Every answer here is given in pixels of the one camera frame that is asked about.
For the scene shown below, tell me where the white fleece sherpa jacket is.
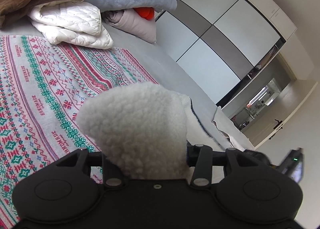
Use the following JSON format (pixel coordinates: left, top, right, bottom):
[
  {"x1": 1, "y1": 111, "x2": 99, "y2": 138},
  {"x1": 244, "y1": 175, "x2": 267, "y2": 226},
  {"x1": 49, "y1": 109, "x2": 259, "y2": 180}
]
[{"x1": 75, "y1": 81, "x2": 227, "y2": 180}]

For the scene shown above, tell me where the white bedroom door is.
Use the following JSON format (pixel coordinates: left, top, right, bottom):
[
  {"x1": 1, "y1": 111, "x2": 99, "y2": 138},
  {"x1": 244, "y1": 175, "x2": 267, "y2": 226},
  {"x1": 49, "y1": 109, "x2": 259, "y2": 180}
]
[{"x1": 243, "y1": 80, "x2": 318, "y2": 148}]

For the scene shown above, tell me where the beige crumpled cloth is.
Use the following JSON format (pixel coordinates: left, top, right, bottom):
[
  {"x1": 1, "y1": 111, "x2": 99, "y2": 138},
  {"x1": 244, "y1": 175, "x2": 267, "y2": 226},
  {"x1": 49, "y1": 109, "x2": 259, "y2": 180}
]
[{"x1": 213, "y1": 106, "x2": 254, "y2": 151}]

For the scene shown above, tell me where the grey bed sheet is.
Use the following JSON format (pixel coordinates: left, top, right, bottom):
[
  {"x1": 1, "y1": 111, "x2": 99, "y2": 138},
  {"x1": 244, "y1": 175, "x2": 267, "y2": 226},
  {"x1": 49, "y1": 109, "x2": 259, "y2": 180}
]
[{"x1": 1, "y1": 18, "x2": 230, "y2": 150}]

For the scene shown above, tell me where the patterned red green bedspread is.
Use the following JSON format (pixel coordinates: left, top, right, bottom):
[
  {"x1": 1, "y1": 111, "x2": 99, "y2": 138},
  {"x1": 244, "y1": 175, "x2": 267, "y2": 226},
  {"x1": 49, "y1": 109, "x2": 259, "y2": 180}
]
[{"x1": 1, "y1": 35, "x2": 153, "y2": 228}]

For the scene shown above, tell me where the white grey sliding wardrobe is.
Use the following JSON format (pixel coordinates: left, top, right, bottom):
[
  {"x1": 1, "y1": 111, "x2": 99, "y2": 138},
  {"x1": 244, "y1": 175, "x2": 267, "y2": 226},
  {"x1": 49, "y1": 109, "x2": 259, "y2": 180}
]
[{"x1": 156, "y1": 0, "x2": 297, "y2": 106}]

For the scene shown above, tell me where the pale pink pillow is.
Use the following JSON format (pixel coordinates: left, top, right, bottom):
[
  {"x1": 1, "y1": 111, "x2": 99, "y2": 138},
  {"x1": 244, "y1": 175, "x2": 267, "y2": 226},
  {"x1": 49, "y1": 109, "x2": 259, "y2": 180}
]
[{"x1": 101, "y1": 9, "x2": 157, "y2": 43}]

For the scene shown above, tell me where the white quilted folded blanket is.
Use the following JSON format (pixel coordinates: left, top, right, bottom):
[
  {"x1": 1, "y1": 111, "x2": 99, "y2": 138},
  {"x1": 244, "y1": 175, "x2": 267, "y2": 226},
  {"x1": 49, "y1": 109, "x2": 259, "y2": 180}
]
[{"x1": 28, "y1": 0, "x2": 113, "y2": 49}]

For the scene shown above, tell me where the orange plush toy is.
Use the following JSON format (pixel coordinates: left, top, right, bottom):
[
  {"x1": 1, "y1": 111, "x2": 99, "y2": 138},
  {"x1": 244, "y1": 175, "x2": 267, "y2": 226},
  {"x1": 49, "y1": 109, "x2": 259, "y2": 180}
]
[{"x1": 134, "y1": 7, "x2": 155, "y2": 21}]

